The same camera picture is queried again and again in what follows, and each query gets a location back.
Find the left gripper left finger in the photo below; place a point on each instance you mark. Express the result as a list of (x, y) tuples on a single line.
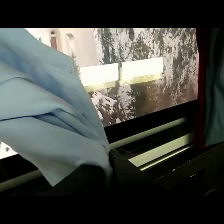
[(87, 181)]

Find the light blue shirt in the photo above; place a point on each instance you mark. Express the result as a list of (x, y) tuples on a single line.
[(50, 110)]

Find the red garment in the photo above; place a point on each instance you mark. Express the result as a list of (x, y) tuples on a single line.
[(201, 86)]

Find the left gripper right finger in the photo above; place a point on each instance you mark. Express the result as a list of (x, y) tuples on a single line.
[(128, 176)]

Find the blue garment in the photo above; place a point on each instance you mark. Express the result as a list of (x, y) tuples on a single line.
[(215, 86)]

